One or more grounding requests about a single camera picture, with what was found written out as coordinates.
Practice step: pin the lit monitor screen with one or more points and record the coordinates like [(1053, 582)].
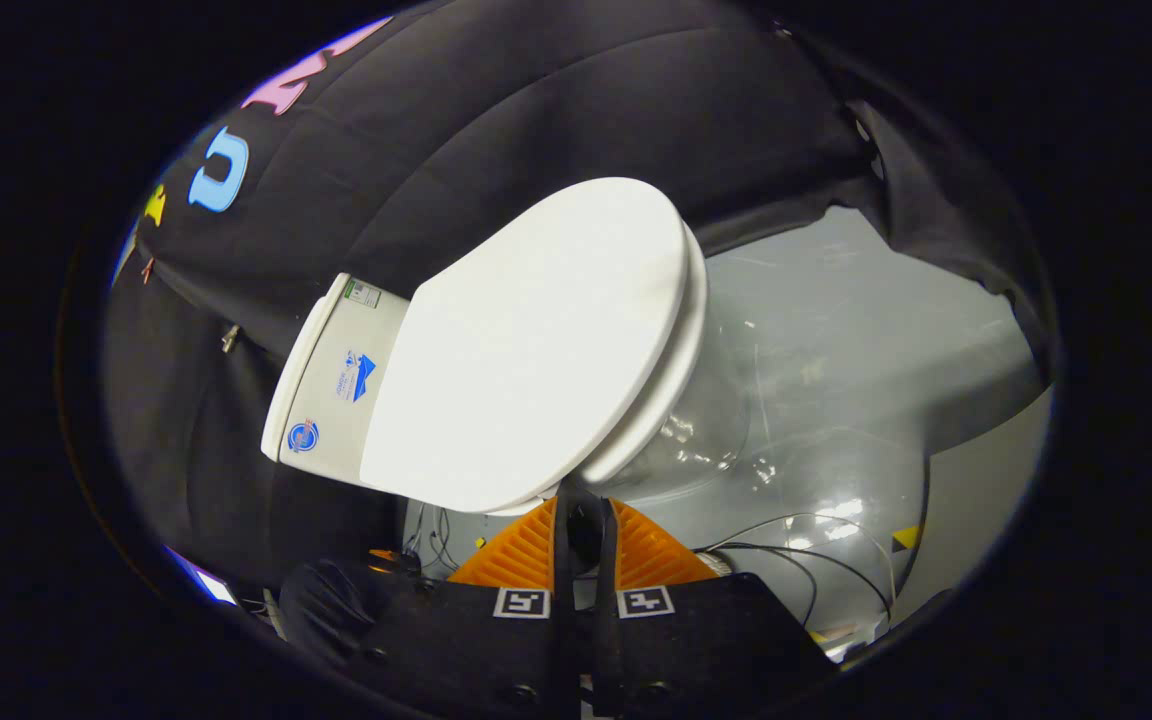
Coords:
[(204, 582)]

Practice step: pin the white toilet seat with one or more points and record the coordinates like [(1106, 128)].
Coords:
[(678, 350)]

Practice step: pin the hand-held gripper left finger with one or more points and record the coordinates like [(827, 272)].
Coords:
[(476, 640)]

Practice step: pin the white toilet with tank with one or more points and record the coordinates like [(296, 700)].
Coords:
[(336, 400)]

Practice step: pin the small red clip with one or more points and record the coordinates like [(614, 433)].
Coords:
[(148, 268)]

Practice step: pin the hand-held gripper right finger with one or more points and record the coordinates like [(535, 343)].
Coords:
[(696, 640)]

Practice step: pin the black backdrop cloth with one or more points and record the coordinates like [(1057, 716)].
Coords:
[(536, 100)]

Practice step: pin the yellow black tape piece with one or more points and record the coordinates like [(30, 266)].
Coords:
[(904, 538)]

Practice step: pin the small metal clip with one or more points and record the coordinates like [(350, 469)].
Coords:
[(229, 338)]

